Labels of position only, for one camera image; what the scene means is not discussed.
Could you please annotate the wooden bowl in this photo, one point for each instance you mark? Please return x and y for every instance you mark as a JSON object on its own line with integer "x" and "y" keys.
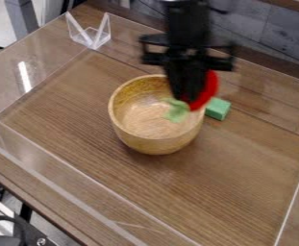
{"x": 137, "y": 109}

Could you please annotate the red plush strawberry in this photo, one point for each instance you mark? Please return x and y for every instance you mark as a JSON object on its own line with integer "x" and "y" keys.
{"x": 182, "y": 107}

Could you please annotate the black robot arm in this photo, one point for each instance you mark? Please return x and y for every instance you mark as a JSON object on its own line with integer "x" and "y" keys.
{"x": 187, "y": 20}

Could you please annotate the green sponge block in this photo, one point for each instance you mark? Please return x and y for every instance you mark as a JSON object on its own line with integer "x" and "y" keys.
{"x": 218, "y": 109}

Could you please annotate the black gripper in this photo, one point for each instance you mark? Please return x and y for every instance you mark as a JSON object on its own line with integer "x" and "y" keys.
{"x": 158, "y": 49}

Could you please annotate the clear acrylic tray enclosure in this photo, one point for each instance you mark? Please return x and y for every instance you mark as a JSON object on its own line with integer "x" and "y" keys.
{"x": 118, "y": 176}

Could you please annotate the black clamp base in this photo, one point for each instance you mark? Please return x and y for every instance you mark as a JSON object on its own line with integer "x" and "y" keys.
{"x": 22, "y": 234}

